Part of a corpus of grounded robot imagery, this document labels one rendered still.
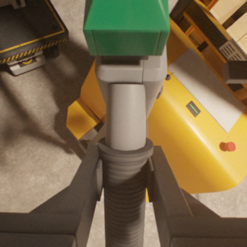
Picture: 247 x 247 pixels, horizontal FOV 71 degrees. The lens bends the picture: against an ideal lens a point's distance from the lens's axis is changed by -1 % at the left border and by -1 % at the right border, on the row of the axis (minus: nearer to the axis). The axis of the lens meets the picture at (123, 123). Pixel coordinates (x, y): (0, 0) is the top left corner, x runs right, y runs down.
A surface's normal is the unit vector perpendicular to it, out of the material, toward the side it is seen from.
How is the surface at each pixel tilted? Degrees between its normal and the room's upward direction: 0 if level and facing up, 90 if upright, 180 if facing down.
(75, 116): 22
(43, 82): 0
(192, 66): 0
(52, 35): 0
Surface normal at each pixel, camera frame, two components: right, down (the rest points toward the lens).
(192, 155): -0.57, 0.48
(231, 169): 0.08, -0.07
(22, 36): 0.26, -0.22
